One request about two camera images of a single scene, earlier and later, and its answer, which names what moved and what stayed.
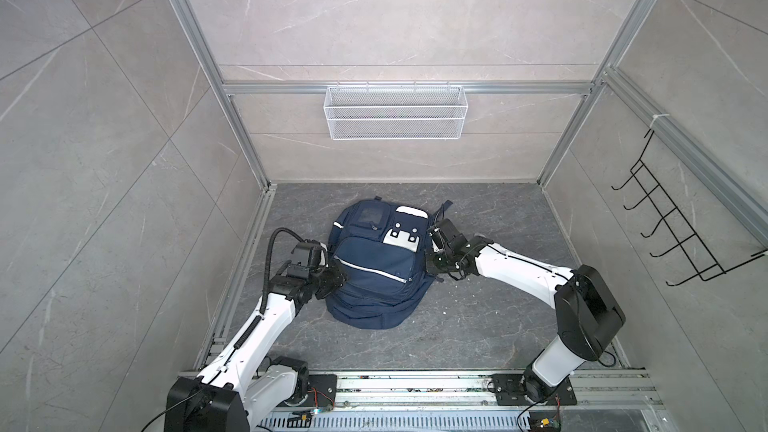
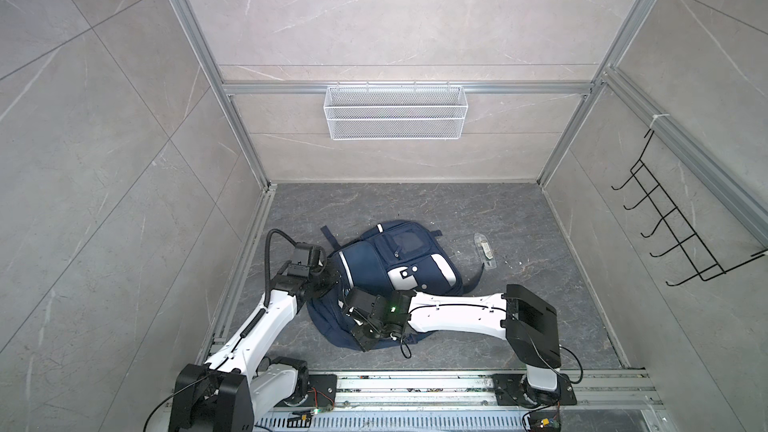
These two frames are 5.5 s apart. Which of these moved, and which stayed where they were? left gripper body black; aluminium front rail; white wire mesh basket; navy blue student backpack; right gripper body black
Moved: navy blue student backpack; right gripper body black
Stayed: white wire mesh basket; aluminium front rail; left gripper body black
